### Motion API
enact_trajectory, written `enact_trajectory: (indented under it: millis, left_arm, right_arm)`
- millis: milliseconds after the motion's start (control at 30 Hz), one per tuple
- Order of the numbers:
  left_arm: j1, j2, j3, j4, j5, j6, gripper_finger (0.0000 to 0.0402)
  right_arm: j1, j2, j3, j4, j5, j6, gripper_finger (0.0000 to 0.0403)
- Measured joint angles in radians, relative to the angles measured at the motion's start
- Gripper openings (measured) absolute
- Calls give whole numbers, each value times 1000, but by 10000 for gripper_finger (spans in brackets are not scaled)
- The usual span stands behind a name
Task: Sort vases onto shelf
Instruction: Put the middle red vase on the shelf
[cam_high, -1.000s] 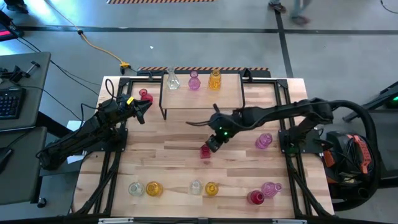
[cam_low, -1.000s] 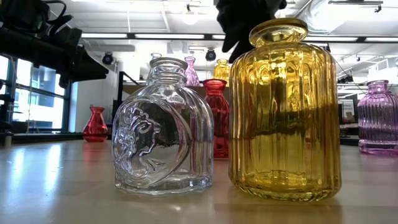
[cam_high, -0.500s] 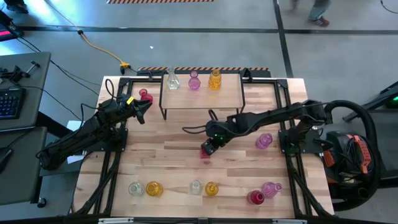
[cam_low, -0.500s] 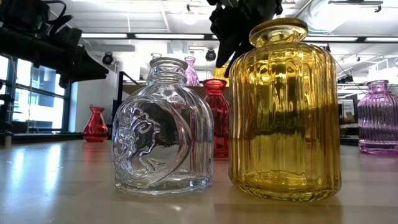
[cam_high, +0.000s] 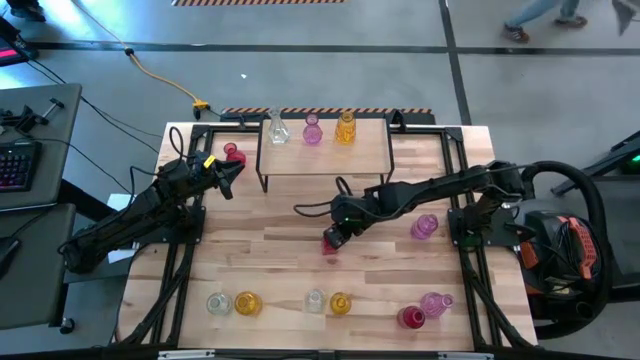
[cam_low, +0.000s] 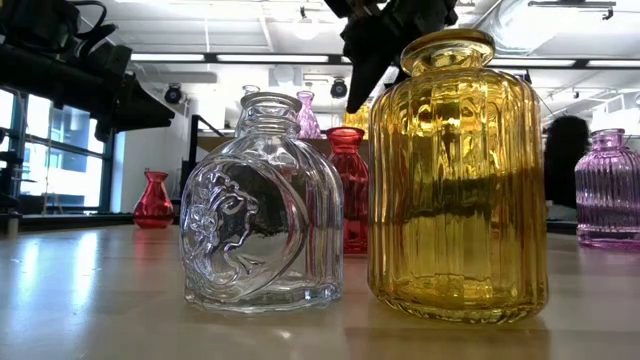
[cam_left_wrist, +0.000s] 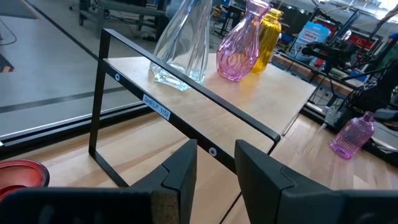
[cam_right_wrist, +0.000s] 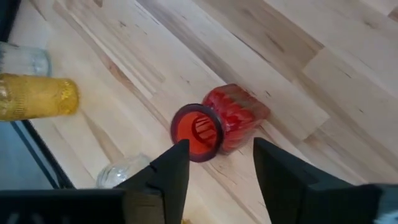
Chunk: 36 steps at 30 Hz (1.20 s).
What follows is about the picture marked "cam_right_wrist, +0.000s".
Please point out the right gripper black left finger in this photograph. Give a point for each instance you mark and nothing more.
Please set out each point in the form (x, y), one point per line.
(169, 186)

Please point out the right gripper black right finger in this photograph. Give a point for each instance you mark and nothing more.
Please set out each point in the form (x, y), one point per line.
(295, 193)

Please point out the clear embossed glass bottle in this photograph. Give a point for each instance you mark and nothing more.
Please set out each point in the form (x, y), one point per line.
(124, 172)

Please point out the red glass vase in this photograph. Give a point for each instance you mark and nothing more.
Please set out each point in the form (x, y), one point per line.
(236, 118)

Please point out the clear round glass vase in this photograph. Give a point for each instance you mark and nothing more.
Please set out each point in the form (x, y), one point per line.
(28, 62)

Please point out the yellow textured glass bottle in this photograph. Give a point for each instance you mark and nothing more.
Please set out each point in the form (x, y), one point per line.
(37, 96)

